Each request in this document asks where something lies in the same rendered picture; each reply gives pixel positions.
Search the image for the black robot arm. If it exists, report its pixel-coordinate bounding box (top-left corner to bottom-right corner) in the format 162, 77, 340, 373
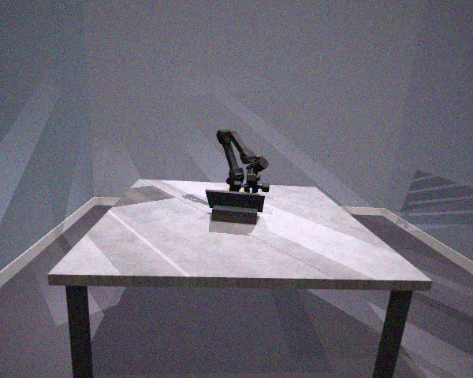
216, 130, 268, 192

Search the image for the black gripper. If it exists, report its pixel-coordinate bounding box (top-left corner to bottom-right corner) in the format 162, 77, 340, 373
233, 172, 270, 193

